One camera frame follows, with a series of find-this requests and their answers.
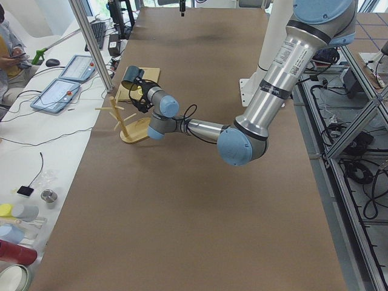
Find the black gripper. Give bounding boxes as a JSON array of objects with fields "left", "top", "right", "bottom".
[{"left": 136, "top": 79, "right": 153, "bottom": 99}]

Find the dark teal ribbed mug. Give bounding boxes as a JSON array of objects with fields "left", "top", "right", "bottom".
[{"left": 121, "top": 65, "right": 144, "bottom": 91}]

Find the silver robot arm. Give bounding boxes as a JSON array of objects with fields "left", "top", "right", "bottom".
[{"left": 134, "top": 1, "right": 358, "bottom": 166}]

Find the wooden mug tree rack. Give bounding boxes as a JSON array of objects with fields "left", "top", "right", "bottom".
[{"left": 95, "top": 96, "right": 150, "bottom": 144}]

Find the small steel cup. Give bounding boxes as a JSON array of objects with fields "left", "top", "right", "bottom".
[{"left": 41, "top": 189, "right": 58, "bottom": 209}]

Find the grey plastic cup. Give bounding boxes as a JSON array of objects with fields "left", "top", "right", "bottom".
[{"left": 12, "top": 204, "right": 39, "bottom": 222}]

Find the yellow plastic cup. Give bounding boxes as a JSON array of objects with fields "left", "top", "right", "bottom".
[{"left": 0, "top": 204, "right": 13, "bottom": 217}]

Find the light blue plastic cup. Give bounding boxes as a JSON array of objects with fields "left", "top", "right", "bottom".
[{"left": 0, "top": 224, "right": 25, "bottom": 244}]

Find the wooden cutting board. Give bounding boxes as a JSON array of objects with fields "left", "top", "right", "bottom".
[{"left": 115, "top": 67, "right": 161, "bottom": 101}]

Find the far blue teach pendant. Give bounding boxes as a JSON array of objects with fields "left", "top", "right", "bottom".
[{"left": 58, "top": 55, "right": 96, "bottom": 83}]

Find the blue teach pendant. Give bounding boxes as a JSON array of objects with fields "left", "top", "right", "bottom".
[
  {"left": 30, "top": 78, "right": 81, "bottom": 114},
  {"left": 58, "top": 55, "right": 96, "bottom": 83}
]

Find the black keyboard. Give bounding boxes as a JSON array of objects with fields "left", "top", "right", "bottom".
[{"left": 90, "top": 22, "right": 106, "bottom": 50}]

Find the near blue teach pendant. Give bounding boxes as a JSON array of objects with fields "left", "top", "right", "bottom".
[{"left": 30, "top": 78, "right": 81, "bottom": 114}]

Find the black computer mouse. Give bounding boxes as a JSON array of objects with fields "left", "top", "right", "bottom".
[{"left": 45, "top": 59, "right": 61, "bottom": 67}]

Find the green white grabber tool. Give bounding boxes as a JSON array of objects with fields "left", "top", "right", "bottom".
[{"left": 31, "top": 28, "right": 81, "bottom": 65}]

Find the seated person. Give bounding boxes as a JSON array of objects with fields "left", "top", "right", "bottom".
[{"left": 1, "top": 6, "right": 34, "bottom": 107}]

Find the black square pad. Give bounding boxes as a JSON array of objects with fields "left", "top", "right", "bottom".
[{"left": 16, "top": 186, "right": 34, "bottom": 197}]

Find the red cylindrical bottle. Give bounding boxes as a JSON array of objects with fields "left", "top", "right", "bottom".
[{"left": 0, "top": 240, "right": 38, "bottom": 266}]

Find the white green bowl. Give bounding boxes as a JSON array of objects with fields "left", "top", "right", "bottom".
[{"left": 0, "top": 265, "right": 31, "bottom": 291}]

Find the aluminium frame post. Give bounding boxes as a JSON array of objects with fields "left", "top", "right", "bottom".
[{"left": 69, "top": 0, "right": 113, "bottom": 93}]

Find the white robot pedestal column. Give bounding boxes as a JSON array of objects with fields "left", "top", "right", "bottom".
[{"left": 239, "top": 0, "right": 293, "bottom": 107}]

